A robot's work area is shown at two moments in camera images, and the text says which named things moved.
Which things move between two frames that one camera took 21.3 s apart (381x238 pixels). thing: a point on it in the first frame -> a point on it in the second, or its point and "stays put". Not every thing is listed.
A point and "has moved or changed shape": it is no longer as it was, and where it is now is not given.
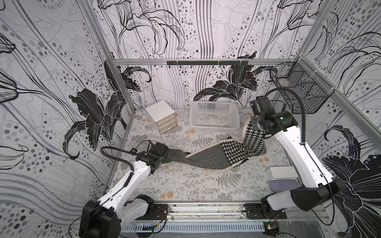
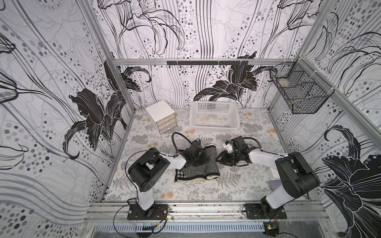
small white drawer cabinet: [164, 117] stays put
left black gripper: [152, 171] -> [202, 153]
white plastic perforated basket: [214, 116] stays put
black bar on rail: [208, 62] stays put
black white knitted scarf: [222, 154] has moved or changed shape
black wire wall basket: [297, 76] stays put
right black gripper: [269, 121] -> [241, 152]
